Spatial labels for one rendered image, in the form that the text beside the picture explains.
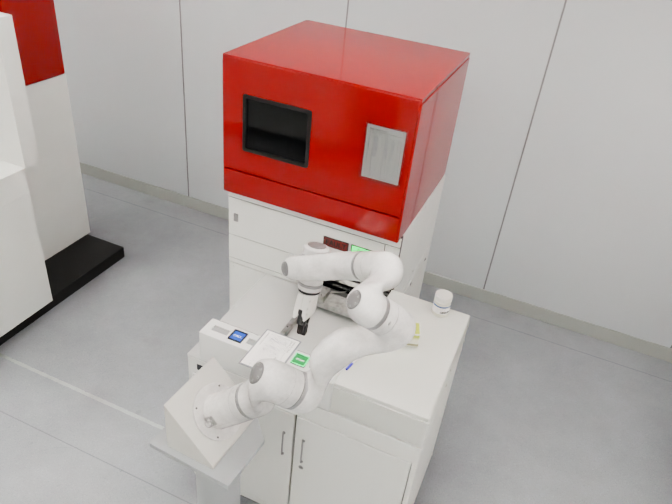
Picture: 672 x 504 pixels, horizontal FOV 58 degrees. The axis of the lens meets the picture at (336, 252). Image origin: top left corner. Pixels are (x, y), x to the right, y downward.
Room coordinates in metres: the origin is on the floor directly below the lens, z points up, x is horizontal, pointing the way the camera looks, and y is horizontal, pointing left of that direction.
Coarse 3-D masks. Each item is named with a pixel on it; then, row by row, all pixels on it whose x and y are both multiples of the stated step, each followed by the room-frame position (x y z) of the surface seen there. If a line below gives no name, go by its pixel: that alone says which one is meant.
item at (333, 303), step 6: (330, 294) 2.12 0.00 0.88; (330, 300) 2.07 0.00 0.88; (336, 300) 2.08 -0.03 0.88; (342, 300) 2.08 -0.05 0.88; (318, 306) 2.05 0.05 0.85; (324, 306) 2.05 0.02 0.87; (330, 306) 2.04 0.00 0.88; (336, 306) 2.04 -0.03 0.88; (342, 306) 2.04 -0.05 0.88; (336, 312) 2.03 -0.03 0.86; (342, 312) 2.02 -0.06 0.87
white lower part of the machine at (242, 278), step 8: (424, 256) 2.65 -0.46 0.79; (232, 264) 2.36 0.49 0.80; (240, 264) 2.35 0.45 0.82; (424, 264) 2.69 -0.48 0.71; (232, 272) 2.36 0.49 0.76; (240, 272) 2.35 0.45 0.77; (248, 272) 2.33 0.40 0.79; (256, 272) 2.32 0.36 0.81; (416, 272) 2.52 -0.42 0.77; (424, 272) 2.74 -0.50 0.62; (232, 280) 2.36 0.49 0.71; (240, 280) 2.35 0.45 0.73; (248, 280) 2.33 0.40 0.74; (256, 280) 2.32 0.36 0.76; (408, 280) 2.38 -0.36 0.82; (416, 280) 2.56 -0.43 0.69; (232, 288) 2.36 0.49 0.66; (240, 288) 2.35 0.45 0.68; (248, 288) 2.33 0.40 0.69; (408, 288) 2.41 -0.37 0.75; (416, 288) 2.61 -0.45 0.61; (232, 296) 2.36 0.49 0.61; (240, 296) 2.35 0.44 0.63; (416, 296) 2.65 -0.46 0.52; (232, 304) 2.36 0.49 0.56
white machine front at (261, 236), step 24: (240, 216) 2.35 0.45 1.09; (264, 216) 2.31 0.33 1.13; (288, 216) 2.27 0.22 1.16; (240, 240) 2.35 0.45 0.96; (264, 240) 2.31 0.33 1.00; (288, 240) 2.26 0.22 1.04; (312, 240) 2.22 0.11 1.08; (336, 240) 2.18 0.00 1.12; (360, 240) 2.15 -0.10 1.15; (384, 240) 2.12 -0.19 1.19; (264, 264) 2.30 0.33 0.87
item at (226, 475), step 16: (160, 432) 1.33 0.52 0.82; (256, 432) 1.38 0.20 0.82; (160, 448) 1.27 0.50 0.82; (240, 448) 1.30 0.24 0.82; (256, 448) 1.31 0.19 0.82; (192, 464) 1.22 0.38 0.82; (224, 464) 1.24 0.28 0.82; (240, 464) 1.24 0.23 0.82; (208, 480) 1.29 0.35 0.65; (224, 480) 1.18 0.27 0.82; (208, 496) 1.29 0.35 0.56; (224, 496) 1.30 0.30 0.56
